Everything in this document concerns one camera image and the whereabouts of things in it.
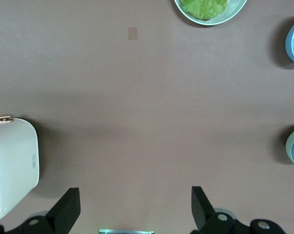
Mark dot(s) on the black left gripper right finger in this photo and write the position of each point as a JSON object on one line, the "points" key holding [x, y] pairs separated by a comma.
{"points": [[203, 214]]}

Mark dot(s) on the pale green plate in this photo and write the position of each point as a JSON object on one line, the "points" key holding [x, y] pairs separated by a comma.
{"points": [[232, 14]]}

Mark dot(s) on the white toaster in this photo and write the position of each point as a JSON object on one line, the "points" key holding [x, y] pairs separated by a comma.
{"points": [[13, 158]]}

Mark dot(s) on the beige tape patch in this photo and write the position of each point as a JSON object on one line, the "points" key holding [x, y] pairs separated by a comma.
{"points": [[132, 33]]}

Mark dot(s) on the green lettuce leaf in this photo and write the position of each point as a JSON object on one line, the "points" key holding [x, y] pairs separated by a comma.
{"points": [[203, 8]]}

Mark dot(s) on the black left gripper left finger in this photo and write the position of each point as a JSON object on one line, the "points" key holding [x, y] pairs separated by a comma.
{"points": [[64, 212]]}

